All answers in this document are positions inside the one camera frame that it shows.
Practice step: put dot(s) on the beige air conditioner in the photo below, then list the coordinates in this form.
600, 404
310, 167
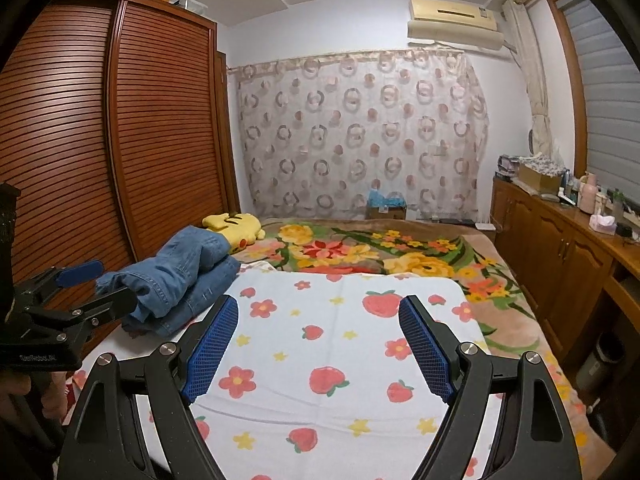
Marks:
452, 22

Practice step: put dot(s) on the floral blanket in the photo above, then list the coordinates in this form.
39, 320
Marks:
410, 250

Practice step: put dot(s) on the small oval mirror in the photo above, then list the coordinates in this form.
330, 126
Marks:
532, 141

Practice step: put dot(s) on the blue jeans pants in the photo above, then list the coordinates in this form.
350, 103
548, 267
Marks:
200, 295
185, 260

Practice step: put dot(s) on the pink thermos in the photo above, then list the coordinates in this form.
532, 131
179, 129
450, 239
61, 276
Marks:
589, 192

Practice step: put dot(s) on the grey window blind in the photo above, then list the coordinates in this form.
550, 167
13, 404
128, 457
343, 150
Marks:
610, 110

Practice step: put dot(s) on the person's left hand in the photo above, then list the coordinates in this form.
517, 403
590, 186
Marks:
12, 407

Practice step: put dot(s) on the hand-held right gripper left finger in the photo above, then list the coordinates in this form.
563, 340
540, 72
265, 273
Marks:
212, 347

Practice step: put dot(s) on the wooden window frame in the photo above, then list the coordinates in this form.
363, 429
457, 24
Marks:
567, 85

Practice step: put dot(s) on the yellow plush toy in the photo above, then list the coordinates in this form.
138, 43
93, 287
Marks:
235, 227

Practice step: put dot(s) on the cardboard box with blue plastic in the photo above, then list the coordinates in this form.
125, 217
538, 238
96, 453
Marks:
385, 205

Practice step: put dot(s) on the dark trash bin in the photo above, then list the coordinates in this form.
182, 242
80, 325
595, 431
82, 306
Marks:
600, 365

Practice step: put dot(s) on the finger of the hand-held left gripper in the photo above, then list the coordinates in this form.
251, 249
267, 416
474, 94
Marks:
112, 302
80, 271

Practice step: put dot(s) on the pink tissue box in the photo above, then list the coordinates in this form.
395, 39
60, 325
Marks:
603, 225

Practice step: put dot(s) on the sheer circle-patterned curtain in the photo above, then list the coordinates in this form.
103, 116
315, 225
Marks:
360, 130

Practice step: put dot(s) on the beige tied curtain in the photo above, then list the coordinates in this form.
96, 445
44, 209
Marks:
530, 70

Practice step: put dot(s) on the wooden side cabinet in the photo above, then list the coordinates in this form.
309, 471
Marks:
550, 260

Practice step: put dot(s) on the clear purple storage box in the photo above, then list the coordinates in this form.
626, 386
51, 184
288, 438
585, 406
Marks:
508, 166

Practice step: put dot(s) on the cardboard box of small packets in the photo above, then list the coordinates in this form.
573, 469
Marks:
540, 177

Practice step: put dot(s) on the clear plastic storage box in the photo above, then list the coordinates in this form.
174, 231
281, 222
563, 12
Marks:
193, 5

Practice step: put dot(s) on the wooden louvered wardrobe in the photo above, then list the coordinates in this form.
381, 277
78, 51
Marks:
125, 135

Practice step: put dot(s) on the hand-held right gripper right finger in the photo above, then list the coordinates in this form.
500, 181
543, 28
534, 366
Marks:
425, 345

